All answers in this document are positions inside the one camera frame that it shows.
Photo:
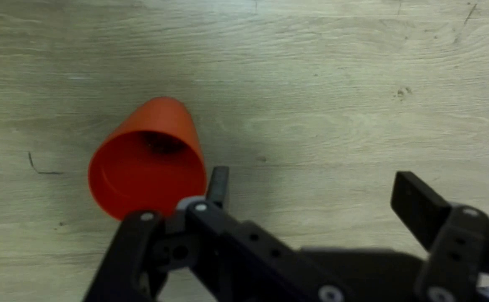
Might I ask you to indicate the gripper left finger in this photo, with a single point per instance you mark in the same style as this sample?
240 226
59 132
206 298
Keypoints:
223 247

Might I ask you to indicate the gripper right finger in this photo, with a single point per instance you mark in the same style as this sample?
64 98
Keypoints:
450 235

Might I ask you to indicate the orange plastic cup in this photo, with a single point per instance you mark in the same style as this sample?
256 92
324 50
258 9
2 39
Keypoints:
148 161

